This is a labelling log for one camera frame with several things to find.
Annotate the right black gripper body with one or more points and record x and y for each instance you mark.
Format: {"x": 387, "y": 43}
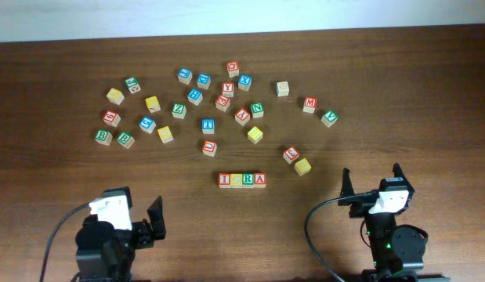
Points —
{"x": 360, "y": 209}

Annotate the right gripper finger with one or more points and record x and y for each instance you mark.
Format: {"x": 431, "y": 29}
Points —
{"x": 347, "y": 187}
{"x": 398, "y": 175}

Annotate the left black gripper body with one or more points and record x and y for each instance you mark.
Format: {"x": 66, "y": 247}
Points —
{"x": 141, "y": 234}

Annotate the red I block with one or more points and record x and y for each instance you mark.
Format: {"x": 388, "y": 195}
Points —
{"x": 224, "y": 180}

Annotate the yellow C block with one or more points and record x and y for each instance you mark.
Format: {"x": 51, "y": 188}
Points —
{"x": 236, "y": 180}

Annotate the red A block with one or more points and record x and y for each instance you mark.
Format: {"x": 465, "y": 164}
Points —
{"x": 260, "y": 180}

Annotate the green R block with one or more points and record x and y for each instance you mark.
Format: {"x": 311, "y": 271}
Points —
{"x": 248, "y": 180}

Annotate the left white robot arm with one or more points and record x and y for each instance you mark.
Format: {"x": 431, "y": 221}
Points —
{"x": 108, "y": 240}

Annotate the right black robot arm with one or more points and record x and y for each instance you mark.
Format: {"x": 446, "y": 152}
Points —
{"x": 397, "y": 250}

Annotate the yellow block right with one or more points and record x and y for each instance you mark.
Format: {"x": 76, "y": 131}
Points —
{"x": 302, "y": 166}

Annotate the red 3 block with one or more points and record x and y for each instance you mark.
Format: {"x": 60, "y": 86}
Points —
{"x": 291, "y": 154}

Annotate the green V block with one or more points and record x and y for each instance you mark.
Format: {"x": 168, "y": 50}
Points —
{"x": 329, "y": 118}

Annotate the yellow S block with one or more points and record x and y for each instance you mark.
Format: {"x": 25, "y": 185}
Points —
{"x": 165, "y": 134}

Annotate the green B block right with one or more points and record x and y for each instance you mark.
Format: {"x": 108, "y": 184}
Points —
{"x": 125, "y": 139}

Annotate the green b block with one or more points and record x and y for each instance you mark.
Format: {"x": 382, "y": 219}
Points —
{"x": 125, "y": 139}
{"x": 103, "y": 137}

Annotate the red U block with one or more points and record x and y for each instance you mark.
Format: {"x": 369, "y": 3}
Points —
{"x": 209, "y": 148}

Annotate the blue 5 block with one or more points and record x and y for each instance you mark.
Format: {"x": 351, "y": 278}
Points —
{"x": 147, "y": 124}

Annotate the red M block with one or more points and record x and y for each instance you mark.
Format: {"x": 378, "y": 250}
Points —
{"x": 310, "y": 105}

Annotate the green B block left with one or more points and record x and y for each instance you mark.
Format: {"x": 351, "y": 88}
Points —
{"x": 103, "y": 137}

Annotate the blue T block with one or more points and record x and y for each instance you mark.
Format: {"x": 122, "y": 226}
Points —
{"x": 208, "y": 126}

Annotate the green Z block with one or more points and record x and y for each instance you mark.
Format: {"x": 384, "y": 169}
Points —
{"x": 179, "y": 110}

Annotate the red 9 block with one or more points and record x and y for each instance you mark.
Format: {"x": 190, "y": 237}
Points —
{"x": 111, "y": 118}

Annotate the yellow block centre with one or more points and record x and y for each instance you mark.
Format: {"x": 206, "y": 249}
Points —
{"x": 255, "y": 135}

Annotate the yellow block upper left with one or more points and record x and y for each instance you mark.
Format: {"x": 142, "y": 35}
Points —
{"x": 153, "y": 104}

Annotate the plain wooden block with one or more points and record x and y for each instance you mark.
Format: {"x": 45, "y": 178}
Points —
{"x": 282, "y": 88}

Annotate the green N block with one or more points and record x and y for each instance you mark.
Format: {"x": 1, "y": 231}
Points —
{"x": 257, "y": 110}

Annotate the blue H block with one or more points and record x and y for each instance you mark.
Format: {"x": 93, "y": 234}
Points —
{"x": 195, "y": 97}

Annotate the yellow block far left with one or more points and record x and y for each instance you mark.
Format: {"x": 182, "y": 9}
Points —
{"x": 115, "y": 96}

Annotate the red Y block lower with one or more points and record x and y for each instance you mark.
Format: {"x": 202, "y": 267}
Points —
{"x": 242, "y": 116}

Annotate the red y block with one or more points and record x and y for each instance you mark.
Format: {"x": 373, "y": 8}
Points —
{"x": 228, "y": 89}
{"x": 242, "y": 116}

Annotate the red E block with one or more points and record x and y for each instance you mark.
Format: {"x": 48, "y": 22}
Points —
{"x": 222, "y": 103}

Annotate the green J block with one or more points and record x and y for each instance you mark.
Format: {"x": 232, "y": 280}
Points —
{"x": 132, "y": 84}

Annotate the blue D block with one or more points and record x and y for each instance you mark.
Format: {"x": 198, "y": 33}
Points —
{"x": 203, "y": 81}

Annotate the red Y block upper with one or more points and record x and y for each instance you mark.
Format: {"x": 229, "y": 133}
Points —
{"x": 228, "y": 89}

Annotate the blue X block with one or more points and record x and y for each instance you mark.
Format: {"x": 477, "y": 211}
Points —
{"x": 244, "y": 82}

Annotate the red C block top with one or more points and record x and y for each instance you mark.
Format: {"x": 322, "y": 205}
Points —
{"x": 233, "y": 69}

